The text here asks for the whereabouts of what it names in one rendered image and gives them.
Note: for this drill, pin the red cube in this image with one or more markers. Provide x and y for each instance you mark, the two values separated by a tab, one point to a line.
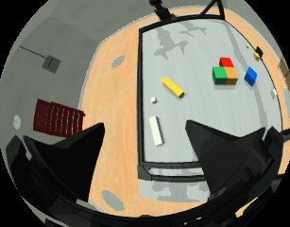
225	62

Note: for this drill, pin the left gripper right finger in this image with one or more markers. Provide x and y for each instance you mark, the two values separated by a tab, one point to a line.
219	153

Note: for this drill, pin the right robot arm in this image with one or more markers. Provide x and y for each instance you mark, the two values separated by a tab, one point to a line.
157	6

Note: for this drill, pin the cream rectangular bar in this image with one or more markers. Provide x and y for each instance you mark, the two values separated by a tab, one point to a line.
156	130

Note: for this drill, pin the orange cube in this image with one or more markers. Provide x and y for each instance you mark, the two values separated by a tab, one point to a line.
232	76

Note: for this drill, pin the blue cube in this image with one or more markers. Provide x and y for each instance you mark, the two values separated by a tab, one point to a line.
250	76

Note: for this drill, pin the yellow rectangular bar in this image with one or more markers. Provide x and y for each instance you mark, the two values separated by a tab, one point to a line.
173	87

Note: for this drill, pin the green cube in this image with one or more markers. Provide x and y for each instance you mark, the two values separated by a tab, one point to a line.
219	75

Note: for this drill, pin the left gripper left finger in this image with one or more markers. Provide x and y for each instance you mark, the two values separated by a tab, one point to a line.
72	160

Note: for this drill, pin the yellow cube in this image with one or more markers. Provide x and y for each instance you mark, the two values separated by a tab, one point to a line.
256	56

